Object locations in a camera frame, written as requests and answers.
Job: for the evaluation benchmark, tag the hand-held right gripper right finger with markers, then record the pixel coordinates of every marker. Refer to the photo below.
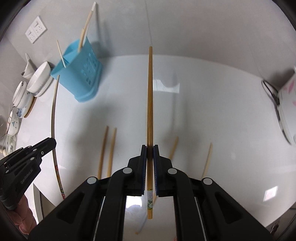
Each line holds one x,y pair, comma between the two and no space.
196,204

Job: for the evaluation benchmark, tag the thin plain wooden chopstick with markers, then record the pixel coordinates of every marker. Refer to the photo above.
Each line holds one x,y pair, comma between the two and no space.
61,54

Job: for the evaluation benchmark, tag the blue patterned white plate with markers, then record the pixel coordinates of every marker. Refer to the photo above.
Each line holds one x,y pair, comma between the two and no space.
22,112

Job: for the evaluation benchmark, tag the blue plastic utensil holder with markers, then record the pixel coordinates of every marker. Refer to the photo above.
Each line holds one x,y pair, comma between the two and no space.
76,76

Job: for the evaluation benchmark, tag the white wall socket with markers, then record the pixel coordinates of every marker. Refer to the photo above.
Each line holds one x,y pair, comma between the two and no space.
38,25
32,35

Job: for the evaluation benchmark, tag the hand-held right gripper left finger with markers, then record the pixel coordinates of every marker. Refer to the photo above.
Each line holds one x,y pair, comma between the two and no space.
104,204

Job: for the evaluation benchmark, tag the large white bowl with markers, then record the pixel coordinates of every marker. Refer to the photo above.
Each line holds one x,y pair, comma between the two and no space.
38,77

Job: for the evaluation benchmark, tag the white cup triangle print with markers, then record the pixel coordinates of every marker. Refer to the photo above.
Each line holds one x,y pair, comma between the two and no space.
12,126

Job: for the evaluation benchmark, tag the person's left hand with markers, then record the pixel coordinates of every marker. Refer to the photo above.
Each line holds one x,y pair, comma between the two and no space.
24,217

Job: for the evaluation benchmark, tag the white ribbed plate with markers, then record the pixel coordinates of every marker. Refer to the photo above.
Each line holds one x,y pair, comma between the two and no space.
45,89

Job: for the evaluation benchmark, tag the white bowl blue print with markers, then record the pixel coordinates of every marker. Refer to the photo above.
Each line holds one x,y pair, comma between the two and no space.
29,102

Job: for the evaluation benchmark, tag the white rice cooker pink flowers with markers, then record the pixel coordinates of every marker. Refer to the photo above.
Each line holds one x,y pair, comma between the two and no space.
288,109

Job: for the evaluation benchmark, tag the dark wooden chopstick floral band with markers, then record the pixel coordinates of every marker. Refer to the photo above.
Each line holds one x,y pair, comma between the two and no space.
103,153
150,92

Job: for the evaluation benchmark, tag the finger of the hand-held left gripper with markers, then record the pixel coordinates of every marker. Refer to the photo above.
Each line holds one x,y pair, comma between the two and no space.
45,150
34,146

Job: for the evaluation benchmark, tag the bundle of thin sticks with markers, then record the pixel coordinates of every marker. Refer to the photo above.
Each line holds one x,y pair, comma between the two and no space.
9,115

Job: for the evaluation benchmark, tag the wooden chopstick pale blue band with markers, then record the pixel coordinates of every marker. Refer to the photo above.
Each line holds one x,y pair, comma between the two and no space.
173,147
81,39

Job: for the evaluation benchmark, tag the thin chopstick red yellow print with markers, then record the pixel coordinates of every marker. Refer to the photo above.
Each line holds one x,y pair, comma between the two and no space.
207,160
52,120

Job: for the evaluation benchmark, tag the wooden chopstick blue dotted band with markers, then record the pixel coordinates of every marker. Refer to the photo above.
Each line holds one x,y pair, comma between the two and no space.
111,153

